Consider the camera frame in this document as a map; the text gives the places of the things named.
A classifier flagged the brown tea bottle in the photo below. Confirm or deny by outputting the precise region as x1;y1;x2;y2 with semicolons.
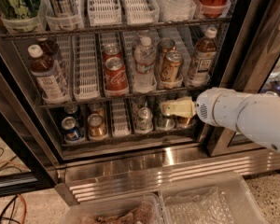
188;27;217;84

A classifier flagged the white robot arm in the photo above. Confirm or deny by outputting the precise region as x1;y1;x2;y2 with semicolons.
160;88;280;153

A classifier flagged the clear water bottle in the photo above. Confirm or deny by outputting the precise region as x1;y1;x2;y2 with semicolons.
133;36;156;92

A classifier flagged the empty white tray bottom shelf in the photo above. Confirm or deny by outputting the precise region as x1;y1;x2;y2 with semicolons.
111;99;131;137

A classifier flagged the empty white tray shelf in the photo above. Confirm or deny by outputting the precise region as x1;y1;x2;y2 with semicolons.
111;99;131;137
73;35;100;102

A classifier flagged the steel fridge base grille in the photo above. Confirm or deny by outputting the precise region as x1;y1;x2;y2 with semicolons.
55;146;280;206

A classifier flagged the clear bottle top shelf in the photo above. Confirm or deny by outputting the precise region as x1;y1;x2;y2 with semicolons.
158;0;196;21

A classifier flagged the empty white tray middle shelf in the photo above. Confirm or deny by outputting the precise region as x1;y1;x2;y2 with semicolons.
73;35;100;102

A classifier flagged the left front tea bottle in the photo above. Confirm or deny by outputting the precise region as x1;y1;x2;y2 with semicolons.
28;45;69;104

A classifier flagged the left rear tea bottle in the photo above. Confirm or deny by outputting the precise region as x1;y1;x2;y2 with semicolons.
37;37;64;68

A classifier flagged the plaid patterned can top shelf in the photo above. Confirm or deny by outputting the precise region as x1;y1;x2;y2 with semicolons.
50;0;78;18

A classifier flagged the open glass fridge door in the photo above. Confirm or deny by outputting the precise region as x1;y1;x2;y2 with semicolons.
0;38;57;197

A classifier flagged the bottom right rear gold can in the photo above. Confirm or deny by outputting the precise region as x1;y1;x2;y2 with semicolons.
176;91;190;98

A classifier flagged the bottom right front gold can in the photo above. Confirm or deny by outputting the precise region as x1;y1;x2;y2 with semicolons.
177;117;195;129

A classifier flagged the rear green soda can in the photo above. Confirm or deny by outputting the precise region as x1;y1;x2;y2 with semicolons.
156;95;168;105

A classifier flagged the green soda can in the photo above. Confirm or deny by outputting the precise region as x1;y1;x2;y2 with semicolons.
156;95;168;105
156;113;175;131

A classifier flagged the front green soda can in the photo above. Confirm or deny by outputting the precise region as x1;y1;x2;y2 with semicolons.
156;113;175;131

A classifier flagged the front gold soda can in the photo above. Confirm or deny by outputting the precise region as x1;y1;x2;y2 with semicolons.
161;50;184;89

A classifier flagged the gold soda can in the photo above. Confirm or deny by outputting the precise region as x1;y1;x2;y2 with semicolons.
156;37;175;70
161;50;184;89

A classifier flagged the front silver soda can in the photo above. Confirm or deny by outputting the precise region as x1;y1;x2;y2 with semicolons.
135;107;153;133

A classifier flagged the silver soda can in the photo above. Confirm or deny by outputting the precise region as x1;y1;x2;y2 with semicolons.
132;96;147;115
135;107;153;133

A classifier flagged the rear silver soda can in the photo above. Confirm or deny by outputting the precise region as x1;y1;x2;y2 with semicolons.
132;96;147;115

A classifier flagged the rear gold soda can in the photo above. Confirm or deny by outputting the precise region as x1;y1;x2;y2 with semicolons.
156;37;175;70

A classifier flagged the front red cola can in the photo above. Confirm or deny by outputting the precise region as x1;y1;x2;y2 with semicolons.
104;57;129;96

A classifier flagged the red cola can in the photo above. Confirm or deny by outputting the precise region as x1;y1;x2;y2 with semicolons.
102;44;122;62
104;57;129;96

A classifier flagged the rear red cola can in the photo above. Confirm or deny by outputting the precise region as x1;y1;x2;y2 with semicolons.
102;44;122;62

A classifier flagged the right clear plastic bin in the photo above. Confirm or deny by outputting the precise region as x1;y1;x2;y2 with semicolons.
159;172;268;224

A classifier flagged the clear plastic bin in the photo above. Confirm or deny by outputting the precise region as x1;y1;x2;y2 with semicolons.
159;172;268;224
59;193;164;224

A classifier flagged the bubble wrap sheet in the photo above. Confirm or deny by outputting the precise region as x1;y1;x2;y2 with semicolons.
164;187;236;224

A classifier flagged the empty white tray top right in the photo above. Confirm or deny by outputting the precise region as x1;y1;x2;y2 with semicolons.
122;0;160;25

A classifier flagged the left clear plastic bin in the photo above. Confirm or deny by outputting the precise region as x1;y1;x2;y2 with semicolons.
59;193;164;224

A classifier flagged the rear blue pepsi can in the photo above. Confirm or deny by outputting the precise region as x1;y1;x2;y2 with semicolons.
63;105;83;122

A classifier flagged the blue pepsi can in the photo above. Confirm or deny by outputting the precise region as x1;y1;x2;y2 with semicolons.
63;105;83;122
61;117;84;143

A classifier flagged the front blue pepsi can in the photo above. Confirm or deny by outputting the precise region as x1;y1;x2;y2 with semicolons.
61;117;84;143

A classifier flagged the empty white tray top left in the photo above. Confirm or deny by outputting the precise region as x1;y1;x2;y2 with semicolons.
87;0;122;26

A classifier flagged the orange cable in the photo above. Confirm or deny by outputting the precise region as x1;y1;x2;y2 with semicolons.
16;193;28;224

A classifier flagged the black cable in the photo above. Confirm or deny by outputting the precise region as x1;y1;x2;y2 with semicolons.
0;194;21;224

